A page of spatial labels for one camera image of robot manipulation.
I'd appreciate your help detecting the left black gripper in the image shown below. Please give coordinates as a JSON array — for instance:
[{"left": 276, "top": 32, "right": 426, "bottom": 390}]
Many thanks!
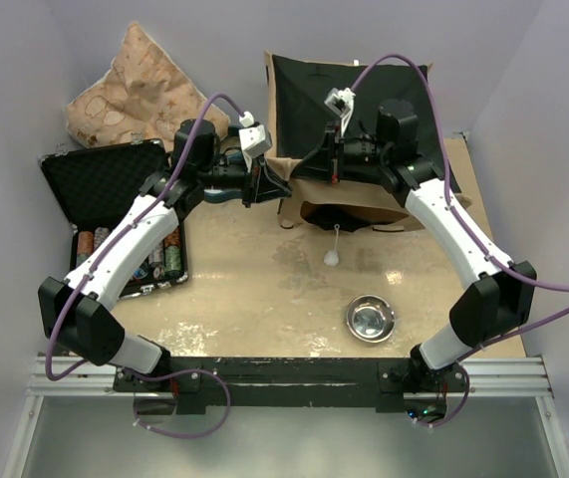
[{"left": 199, "top": 150, "right": 291, "bottom": 209}]

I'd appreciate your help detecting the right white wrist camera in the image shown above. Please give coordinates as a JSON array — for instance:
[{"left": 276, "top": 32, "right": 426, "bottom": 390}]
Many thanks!
[{"left": 324, "top": 88, "right": 356, "bottom": 133}]

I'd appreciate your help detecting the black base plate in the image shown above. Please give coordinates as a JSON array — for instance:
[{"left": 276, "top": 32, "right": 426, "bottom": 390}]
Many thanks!
[{"left": 114, "top": 357, "right": 468, "bottom": 415}]

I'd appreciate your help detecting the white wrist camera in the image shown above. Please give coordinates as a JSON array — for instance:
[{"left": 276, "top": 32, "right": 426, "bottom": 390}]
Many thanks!
[
  {"left": 324, "top": 88, "right": 356, "bottom": 133},
  {"left": 239, "top": 111, "right": 272, "bottom": 169}
]

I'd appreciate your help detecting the beige patterned pet cushion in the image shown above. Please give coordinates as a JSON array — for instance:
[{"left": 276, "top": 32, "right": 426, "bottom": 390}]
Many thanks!
[{"left": 66, "top": 22, "right": 207, "bottom": 151}]

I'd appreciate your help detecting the black poker chip case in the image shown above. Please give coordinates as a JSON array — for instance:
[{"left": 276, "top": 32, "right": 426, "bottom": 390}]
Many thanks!
[{"left": 37, "top": 136, "right": 191, "bottom": 300}]

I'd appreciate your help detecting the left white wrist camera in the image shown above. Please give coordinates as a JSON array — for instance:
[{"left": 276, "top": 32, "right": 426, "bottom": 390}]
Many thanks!
[{"left": 239, "top": 111, "right": 272, "bottom": 169}]

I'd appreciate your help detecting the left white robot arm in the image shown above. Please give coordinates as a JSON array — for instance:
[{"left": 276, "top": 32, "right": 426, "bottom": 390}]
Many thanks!
[{"left": 38, "top": 119, "right": 292, "bottom": 390}]

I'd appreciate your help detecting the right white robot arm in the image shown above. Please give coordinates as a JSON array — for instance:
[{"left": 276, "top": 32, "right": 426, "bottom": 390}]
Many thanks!
[{"left": 292, "top": 90, "right": 536, "bottom": 391}]

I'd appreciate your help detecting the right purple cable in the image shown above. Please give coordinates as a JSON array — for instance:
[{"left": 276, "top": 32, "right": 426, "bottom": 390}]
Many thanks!
[{"left": 348, "top": 53, "right": 569, "bottom": 429}]

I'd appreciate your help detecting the aluminium frame rail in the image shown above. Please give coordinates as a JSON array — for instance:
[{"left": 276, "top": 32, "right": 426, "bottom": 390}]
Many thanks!
[{"left": 5, "top": 357, "right": 569, "bottom": 477}]

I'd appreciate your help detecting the teal pet bowl stand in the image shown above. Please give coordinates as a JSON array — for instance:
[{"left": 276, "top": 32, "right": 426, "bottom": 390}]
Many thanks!
[{"left": 214, "top": 125, "right": 243, "bottom": 163}]

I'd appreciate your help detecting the white pompom tent toy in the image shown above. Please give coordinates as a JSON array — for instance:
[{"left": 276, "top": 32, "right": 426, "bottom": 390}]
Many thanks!
[{"left": 323, "top": 224, "right": 340, "bottom": 267}]

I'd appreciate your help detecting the steel pet bowl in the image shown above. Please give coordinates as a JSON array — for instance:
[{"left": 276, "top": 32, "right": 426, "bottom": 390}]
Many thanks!
[{"left": 346, "top": 295, "right": 396, "bottom": 344}]

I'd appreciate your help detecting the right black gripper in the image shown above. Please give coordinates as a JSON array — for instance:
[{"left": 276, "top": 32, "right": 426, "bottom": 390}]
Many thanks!
[{"left": 291, "top": 121, "right": 391, "bottom": 185}]

